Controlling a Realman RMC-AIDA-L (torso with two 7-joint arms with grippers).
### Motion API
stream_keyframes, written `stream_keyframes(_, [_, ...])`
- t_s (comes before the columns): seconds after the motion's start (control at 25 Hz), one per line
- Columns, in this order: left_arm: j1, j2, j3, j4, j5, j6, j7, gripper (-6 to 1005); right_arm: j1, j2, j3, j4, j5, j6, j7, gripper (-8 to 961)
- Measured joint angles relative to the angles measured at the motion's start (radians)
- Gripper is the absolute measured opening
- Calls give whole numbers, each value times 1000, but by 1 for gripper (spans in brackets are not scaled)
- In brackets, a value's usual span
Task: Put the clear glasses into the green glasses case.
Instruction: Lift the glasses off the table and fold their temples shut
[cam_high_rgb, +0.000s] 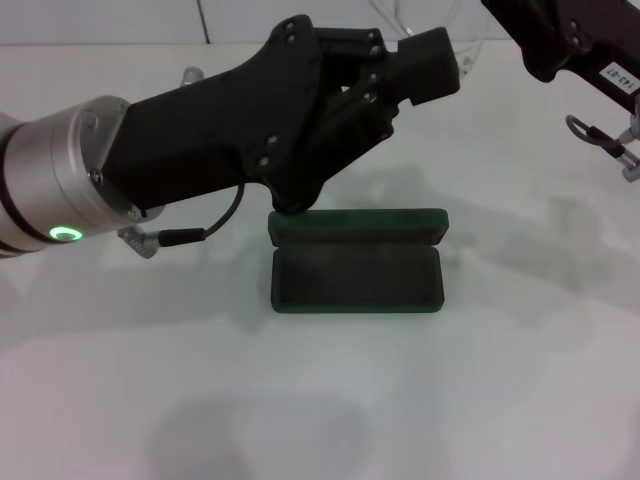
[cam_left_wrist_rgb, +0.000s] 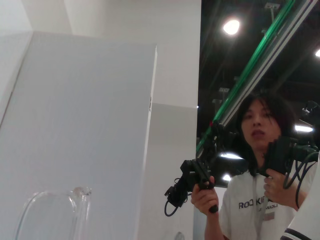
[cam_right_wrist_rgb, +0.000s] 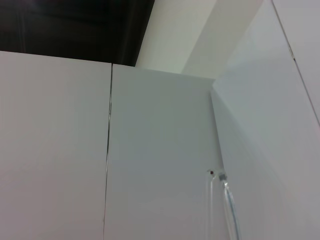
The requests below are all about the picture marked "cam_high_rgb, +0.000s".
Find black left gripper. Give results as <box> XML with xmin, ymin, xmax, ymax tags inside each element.
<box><xmin>99</xmin><ymin>14</ymin><xmax>400</xmax><ymax>217</ymax></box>

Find right gripper cable with plug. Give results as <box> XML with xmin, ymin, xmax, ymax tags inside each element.
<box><xmin>564</xmin><ymin>96</ymin><xmax>640</xmax><ymax>185</ymax></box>

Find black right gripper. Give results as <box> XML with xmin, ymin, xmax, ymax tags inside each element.
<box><xmin>313</xmin><ymin>0</ymin><xmax>640</xmax><ymax>115</ymax></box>

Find clear plastic glasses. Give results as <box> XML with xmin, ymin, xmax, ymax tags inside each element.
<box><xmin>368</xmin><ymin>0</ymin><xmax>490</xmax><ymax>77</ymax></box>

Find green glasses case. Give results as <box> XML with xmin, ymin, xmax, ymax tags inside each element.
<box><xmin>267</xmin><ymin>206</ymin><xmax>449</xmax><ymax>316</ymax></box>

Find left gripper cable with plug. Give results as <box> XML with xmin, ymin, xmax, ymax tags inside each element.
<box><xmin>118</xmin><ymin>66</ymin><xmax>247</xmax><ymax>260</ymax></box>

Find gripper cable with plug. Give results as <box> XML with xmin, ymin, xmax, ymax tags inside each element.
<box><xmin>564</xmin><ymin>96</ymin><xmax>640</xmax><ymax>185</ymax></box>
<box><xmin>118</xmin><ymin>66</ymin><xmax>247</xmax><ymax>260</ymax></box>

